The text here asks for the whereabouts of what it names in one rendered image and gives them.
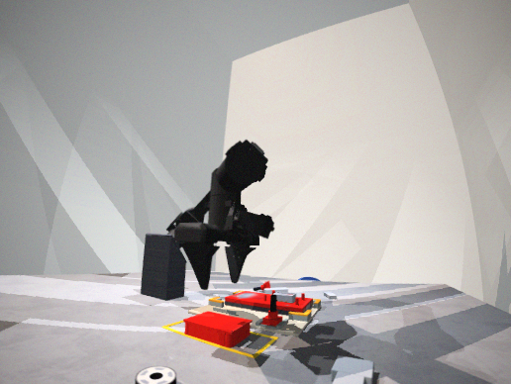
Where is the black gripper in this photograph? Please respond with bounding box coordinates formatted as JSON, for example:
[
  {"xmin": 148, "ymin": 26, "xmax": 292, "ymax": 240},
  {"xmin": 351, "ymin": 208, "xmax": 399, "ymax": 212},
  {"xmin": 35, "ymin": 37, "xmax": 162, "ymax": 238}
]
[{"xmin": 173, "ymin": 195, "xmax": 259, "ymax": 290}]

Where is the yellow rectangular outline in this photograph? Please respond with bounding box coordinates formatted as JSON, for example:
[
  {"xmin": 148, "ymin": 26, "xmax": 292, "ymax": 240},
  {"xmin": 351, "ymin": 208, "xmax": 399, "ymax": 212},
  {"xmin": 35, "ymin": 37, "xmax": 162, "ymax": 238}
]
[{"xmin": 162, "ymin": 321, "xmax": 278, "ymax": 358}]

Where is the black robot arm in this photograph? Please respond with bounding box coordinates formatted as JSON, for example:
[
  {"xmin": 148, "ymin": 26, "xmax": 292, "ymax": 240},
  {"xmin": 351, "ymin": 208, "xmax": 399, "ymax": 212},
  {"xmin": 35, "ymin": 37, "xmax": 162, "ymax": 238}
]
[{"xmin": 167, "ymin": 140, "xmax": 274, "ymax": 239}]

